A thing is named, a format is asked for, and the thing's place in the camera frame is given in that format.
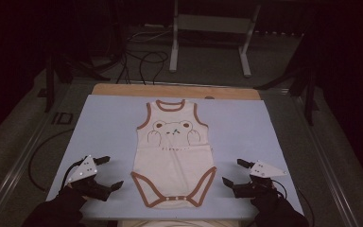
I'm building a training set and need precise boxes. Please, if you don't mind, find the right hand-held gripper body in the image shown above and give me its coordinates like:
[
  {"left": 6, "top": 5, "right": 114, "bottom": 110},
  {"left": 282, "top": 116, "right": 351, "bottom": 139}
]
[{"left": 232, "top": 160, "right": 287, "bottom": 199}]

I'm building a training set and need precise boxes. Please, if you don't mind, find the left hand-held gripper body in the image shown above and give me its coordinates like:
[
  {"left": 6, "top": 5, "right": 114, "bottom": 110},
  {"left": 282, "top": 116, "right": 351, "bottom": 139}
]
[{"left": 66, "top": 154, "right": 112, "bottom": 201}]

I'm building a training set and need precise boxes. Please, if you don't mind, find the cream baby bodysuit brown trim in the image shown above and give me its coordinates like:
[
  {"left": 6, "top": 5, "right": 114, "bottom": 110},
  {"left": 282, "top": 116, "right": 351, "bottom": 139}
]
[{"left": 130, "top": 98, "right": 217, "bottom": 210}]

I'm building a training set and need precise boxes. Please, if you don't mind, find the person's left hand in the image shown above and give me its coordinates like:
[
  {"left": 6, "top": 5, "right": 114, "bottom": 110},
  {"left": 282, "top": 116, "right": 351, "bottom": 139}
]
[{"left": 60, "top": 184, "right": 88, "bottom": 206}]

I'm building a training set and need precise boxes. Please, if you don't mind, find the person's right hand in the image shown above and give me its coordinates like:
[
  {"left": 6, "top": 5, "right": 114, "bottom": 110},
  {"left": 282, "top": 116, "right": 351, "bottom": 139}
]
[{"left": 253, "top": 187, "right": 287, "bottom": 209}]

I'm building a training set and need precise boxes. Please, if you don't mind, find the light blue mat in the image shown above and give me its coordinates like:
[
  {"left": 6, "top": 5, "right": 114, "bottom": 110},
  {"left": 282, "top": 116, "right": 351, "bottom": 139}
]
[{"left": 45, "top": 94, "right": 305, "bottom": 221}]

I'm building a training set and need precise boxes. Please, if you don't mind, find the black tripod stand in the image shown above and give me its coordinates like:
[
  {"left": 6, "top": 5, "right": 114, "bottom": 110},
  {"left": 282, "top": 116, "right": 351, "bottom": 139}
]
[
  {"left": 37, "top": 51, "right": 112, "bottom": 114},
  {"left": 253, "top": 31, "right": 321, "bottom": 127}
]

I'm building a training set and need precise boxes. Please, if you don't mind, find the left hand-held gripper cable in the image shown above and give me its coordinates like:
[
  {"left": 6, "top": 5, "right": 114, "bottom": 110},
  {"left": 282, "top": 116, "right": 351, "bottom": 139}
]
[{"left": 60, "top": 156, "right": 89, "bottom": 190}]

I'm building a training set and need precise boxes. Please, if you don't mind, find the hand-held gripper cable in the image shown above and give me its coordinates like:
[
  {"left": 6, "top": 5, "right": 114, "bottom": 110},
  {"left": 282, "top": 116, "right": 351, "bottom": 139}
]
[
  {"left": 60, "top": 156, "right": 89, "bottom": 190},
  {"left": 270, "top": 179, "right": 288, "bottom": 201}
]

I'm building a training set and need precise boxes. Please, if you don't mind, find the right hand-held gripper cable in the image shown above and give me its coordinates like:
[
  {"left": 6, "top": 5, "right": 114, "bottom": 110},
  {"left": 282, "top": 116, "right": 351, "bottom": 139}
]
[{"left": 270, "top": 179, "right": 288, "bottom": 201}]

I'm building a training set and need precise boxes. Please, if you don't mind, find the black curved floor cable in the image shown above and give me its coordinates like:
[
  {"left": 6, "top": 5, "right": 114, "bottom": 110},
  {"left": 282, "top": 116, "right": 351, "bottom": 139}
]
[{"left": 27, "top": 128, "right": 76, "bottom": 193}]

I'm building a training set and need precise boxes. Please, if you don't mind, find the thin black floor cable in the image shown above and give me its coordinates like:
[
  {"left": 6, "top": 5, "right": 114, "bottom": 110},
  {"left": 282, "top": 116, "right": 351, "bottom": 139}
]
[{"left": 297, "top": 187, "right": 316, "bottom": 227}]

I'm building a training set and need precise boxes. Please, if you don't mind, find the metal floor rail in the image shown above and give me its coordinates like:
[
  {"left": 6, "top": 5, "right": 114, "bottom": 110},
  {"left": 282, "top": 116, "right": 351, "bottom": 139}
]
[
  {"left": 291, "top": 94, "right": 362, "bottom": 227},
  {"left": 0, "top": 91, "right": 74, "bottom": 227}
]

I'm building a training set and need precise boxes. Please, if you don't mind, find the black looped floor cable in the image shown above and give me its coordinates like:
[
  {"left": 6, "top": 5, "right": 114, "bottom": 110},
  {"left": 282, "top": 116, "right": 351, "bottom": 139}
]
[{"left": 116, "top": 50, "right": 170, "bottom": 86}]

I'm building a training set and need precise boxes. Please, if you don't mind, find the white metal stand frame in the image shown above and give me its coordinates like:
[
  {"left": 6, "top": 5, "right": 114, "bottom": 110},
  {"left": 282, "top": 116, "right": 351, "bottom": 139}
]
[{"left": 168, "top": 0, "right": 262, "bottom": 79}]

